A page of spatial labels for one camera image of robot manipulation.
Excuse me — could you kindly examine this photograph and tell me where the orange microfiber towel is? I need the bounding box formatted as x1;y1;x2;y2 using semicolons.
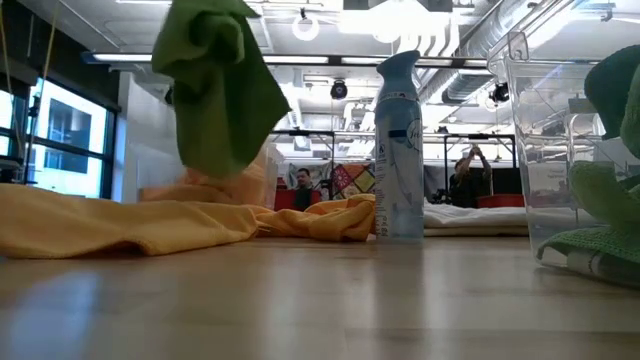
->
0;182;260;260
254;193;377;244
139;149;274;206

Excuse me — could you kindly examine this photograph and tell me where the green microfiber towel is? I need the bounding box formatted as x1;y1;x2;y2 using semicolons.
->
537;227;640;286
151;0;293;180
583;43;640;161
569;159;640;236

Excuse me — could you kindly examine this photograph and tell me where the person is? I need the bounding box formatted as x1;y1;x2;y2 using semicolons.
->
448;144;494;209
292;167;321;212

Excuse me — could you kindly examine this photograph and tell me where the colourful patchwork quilt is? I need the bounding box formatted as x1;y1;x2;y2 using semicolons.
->
329;163;376;200

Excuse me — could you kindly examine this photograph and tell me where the red sofa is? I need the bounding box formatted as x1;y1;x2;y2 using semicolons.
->
273;188;322;212

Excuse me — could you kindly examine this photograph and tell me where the clear plastic bin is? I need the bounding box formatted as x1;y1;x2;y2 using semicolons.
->
487;30;640;289
169;142;282;211

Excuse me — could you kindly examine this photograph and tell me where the light blue spray bottle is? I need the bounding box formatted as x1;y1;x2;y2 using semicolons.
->
373;49;425;244

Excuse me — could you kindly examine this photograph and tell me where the large window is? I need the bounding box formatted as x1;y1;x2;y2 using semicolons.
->
0;74;119;200

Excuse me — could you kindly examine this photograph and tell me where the black metal rack frame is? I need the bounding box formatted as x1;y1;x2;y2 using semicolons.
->
443;133;518;197
269;129;337;201

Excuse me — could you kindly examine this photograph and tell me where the white ring light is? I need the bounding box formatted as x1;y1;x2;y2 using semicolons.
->
291;13;321;43

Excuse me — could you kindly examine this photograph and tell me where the silver ventilation duct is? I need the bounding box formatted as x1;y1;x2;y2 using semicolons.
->
419;0;554;106

